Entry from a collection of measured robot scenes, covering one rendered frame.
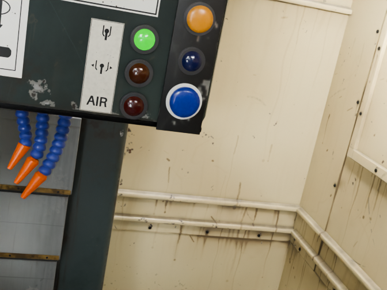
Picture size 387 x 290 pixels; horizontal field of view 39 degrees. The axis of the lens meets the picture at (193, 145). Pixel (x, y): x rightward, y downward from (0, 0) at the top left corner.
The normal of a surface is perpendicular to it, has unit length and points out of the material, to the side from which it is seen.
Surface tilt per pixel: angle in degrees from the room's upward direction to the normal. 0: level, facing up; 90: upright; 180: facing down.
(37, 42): 90
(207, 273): 90
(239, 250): 90
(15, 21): 90
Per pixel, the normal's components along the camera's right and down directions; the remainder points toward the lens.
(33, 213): 0.21, 0.32
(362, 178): -0.96, -0.10
